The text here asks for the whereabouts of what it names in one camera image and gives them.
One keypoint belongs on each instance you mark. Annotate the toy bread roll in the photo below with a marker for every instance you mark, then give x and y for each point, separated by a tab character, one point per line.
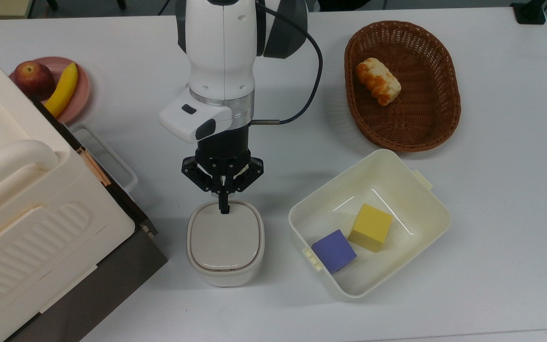
378	80

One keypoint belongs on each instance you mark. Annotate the yellow toy banana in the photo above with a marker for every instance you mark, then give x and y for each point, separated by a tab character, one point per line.
62	90

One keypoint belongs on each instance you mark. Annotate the pink plate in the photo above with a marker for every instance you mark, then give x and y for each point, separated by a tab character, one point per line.
81	95

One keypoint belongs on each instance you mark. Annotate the purple cube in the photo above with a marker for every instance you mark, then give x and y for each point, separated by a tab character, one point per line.
333	249

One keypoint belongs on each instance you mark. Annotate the small cream push-lid trash can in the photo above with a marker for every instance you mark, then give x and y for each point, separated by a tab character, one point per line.
223	242

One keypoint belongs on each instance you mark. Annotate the yellow cube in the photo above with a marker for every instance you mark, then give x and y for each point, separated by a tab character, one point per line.
371	225

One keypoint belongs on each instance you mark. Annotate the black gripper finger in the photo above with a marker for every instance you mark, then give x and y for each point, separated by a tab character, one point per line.
196	173
249	172

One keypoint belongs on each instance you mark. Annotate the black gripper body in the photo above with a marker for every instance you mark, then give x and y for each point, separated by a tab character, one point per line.
223	147

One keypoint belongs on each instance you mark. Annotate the large cream storage box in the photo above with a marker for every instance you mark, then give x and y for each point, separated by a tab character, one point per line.
26	237

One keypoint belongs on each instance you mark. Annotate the red toy apple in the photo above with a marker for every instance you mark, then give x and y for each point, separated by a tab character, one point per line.
33	80

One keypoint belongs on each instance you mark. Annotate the brown wicker basket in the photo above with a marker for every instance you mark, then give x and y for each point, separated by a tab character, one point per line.
425	95

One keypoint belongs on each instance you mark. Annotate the cream rectangular plastic bin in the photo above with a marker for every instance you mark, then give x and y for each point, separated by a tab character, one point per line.
397	180

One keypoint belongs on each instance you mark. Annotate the dark wooden drawer box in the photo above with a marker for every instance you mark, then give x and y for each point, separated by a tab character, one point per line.
112	285

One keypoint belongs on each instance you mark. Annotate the black table clamp mount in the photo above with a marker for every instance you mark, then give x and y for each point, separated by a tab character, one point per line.
530	12

